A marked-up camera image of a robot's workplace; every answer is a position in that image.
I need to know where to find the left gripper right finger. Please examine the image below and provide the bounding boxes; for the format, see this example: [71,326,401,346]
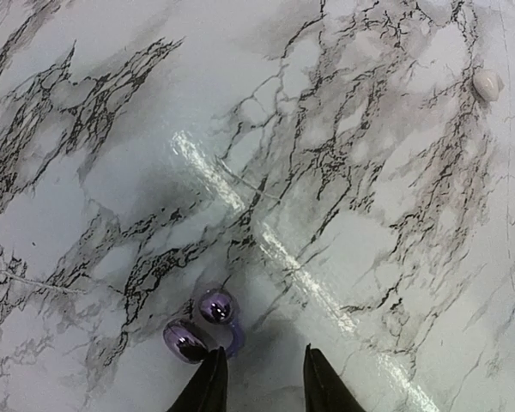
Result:
[303,344,364,412]

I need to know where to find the purple earbud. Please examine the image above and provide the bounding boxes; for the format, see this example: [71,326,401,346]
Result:
[162,286,245,364]

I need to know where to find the white charging case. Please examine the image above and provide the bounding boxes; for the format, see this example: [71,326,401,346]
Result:
[473,69,505,102]

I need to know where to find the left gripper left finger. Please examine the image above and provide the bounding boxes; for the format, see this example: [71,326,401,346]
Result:
[167,347,228,412]

